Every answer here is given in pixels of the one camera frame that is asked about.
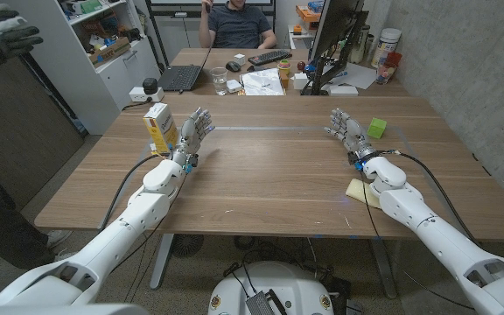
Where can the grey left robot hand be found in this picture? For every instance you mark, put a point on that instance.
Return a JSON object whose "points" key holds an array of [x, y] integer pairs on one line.
{"points": [[193, 133]]}

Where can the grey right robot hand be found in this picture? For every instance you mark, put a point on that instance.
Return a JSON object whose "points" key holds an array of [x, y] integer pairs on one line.
{"points": [[352, 133]]}

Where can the pale yellow sponge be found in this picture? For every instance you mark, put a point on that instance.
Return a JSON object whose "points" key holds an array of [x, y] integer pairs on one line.
{"points": [[357, 190]]}

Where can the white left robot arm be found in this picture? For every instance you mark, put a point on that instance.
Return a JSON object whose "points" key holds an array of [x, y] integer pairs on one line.
{"points": [[147, 210]]}

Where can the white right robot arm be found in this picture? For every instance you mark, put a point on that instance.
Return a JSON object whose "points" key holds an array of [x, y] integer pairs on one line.
{"points": [[409, 205]]}

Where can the green block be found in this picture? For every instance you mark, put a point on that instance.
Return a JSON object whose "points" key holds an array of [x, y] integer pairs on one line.
{"points": [[376, 128]]}

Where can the yellow and white box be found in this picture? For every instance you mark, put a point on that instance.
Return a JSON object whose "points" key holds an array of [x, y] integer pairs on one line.
{"points": [[162, 127]]}

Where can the flat white box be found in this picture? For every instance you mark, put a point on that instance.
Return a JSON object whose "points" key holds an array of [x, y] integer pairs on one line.
{"points": [[343, 91]]}

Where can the small white box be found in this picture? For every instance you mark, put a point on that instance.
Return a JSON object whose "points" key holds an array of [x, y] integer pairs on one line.
{"points": [[300, 81]]}

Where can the orange wooden block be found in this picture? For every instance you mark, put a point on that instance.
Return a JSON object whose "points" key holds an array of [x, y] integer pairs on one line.
{"points": [[284, 81]]}

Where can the open cardboard box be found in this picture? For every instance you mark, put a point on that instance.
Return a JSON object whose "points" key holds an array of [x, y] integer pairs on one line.
{"points": [[109, 52]]}

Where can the orange box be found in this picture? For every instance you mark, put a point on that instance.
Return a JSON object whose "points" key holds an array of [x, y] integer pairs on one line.
{"points": [[306, 13]]}

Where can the clear drinking glass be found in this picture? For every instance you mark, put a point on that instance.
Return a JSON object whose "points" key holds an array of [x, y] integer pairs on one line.
{"points": [[219, 83]]}

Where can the black laptop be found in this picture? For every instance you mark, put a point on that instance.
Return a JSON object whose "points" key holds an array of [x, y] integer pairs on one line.
{"points": [[179, 78]]}

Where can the white paper sheet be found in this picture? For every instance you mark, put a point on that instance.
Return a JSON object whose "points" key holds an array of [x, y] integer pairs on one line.
{"points": [[357, 76]]}

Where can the small white charger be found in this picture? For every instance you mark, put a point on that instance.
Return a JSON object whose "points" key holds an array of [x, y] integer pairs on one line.
{"points": [[233, 86]]}

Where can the black round plug adapter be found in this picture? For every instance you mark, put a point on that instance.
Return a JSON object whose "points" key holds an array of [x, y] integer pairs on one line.
{"points": [[150, 85]]}

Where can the white power strip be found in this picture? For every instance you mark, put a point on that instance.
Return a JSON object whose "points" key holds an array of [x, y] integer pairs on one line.
{"points": [[137, 93]]}

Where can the black computer mouse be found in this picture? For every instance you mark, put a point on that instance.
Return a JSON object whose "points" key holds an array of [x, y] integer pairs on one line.
{"points": [[233, 66]]}

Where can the clear plastic document sleeve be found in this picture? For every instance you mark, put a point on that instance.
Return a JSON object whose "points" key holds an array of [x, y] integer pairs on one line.
{"points": [[261, 83]]}

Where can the small red ball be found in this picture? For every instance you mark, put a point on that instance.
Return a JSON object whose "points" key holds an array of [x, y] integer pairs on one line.
{"points": [[301, 66]]}

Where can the dark bottle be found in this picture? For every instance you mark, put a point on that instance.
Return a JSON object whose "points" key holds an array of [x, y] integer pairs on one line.
{"points": [[359, 48]]}

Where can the small white cube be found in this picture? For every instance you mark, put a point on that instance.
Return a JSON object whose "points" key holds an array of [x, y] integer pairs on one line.
{"points": [[240, 59]]}

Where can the white labelled canister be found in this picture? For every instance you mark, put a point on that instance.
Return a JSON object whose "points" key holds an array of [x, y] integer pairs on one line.
{"points": [[385, 46]]}

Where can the white shelf cabinet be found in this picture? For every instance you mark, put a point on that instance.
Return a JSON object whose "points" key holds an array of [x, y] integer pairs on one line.
{"points": [[116, 79]]}

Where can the colourful stacking toy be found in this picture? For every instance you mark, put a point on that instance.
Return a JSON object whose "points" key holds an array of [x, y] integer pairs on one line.
{"points": [[284, 67]]}

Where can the black keyboard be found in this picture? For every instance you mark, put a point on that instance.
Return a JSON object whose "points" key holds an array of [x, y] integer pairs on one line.
{"points": [[269, 57]]}

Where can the black round fan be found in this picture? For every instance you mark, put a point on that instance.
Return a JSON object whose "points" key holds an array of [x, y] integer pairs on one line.
{"points": [[186, 245]]}

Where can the black computer monitor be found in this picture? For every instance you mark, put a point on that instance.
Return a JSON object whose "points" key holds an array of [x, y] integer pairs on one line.
{"points": [[335, 22]]}

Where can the seated person in dark shirt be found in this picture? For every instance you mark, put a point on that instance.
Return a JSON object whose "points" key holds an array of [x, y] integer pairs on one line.
{"points": [[239, 26]]}

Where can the white table leg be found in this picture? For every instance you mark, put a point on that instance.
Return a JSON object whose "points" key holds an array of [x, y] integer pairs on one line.
{"points": [[383, 267], [162, 262]]}

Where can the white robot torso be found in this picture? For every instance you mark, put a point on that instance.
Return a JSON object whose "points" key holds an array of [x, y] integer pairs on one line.
{"points": [[296, 289]]}

